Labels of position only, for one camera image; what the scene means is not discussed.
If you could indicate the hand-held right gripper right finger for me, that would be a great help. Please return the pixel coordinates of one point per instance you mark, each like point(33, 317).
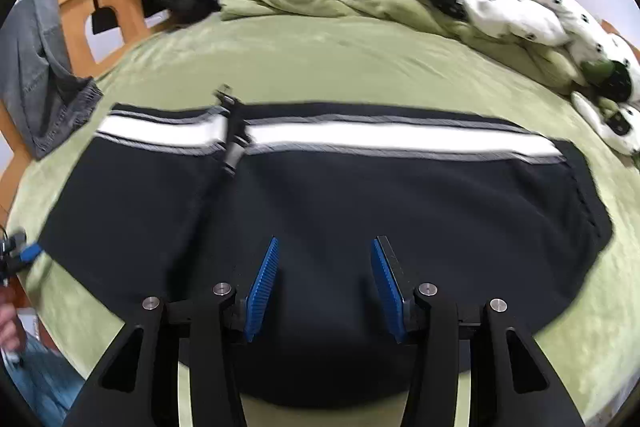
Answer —
point(387, 287)

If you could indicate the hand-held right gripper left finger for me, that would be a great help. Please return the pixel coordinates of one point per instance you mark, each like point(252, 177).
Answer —
point(262, 287)

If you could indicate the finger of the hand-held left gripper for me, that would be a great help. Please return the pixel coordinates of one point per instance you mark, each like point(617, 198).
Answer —
point(31, 253)
point(18, 241)

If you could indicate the black pants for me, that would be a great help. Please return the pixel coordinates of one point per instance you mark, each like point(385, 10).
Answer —
point(325, 207)

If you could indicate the person's left hand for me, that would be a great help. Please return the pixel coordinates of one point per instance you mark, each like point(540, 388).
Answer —
point(9, 327)

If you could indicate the person's blue jeans leg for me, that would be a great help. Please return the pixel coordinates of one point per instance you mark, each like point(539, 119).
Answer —
point(40, 387)

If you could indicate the grey jeans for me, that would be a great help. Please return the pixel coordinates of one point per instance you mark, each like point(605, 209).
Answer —
point(30, 72)

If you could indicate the green fleece bed cover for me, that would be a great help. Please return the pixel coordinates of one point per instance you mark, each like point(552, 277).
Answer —
point(325, 67)

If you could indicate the white floral quilt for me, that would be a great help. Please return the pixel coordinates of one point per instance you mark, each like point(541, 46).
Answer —
point(500, 2)

